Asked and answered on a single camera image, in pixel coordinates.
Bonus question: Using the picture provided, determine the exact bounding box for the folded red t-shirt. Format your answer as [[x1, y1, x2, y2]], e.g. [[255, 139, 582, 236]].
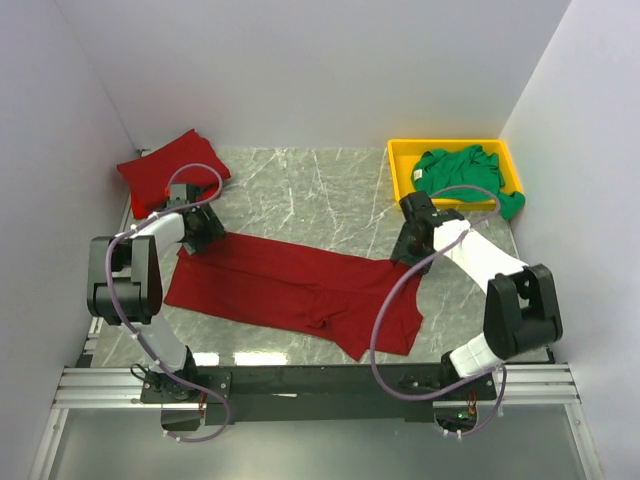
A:
[[131, 184, 218, 220], [117, 129, 231, 193]]

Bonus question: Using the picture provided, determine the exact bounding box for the aluminium rail frame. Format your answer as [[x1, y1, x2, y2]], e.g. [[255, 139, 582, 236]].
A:
[[27, 209, 606, 480]]

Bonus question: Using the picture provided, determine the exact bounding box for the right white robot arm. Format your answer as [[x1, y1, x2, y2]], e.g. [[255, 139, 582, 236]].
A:
[[391, 191, 563, 388]]

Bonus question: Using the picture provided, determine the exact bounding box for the black base beam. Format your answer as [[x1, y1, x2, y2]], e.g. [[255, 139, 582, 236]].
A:
[[139, 362, 501, 427]]

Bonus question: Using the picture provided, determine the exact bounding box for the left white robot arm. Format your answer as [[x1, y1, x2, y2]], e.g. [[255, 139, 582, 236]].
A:
[[87, 184, 226, 402]]

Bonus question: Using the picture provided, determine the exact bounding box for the folded red t-shirt top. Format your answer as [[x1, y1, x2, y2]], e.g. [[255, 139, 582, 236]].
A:
[[117, 129, 231, 193]]

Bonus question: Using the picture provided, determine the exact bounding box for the yellow plastic bin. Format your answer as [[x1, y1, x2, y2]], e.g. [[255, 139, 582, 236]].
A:
[[387, 138, 523, 207]]

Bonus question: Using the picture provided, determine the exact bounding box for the dark red t-shirt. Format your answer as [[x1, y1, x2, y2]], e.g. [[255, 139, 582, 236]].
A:
[[165, 233, 408, 360]]

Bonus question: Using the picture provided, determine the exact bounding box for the green t-shirt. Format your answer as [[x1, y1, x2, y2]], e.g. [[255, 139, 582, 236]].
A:
[[410, 145, 525, 220]]

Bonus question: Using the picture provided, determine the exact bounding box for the folded red t-shirt bottom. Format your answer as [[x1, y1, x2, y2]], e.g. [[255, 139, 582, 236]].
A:
[[131, 184, 218, 220]]

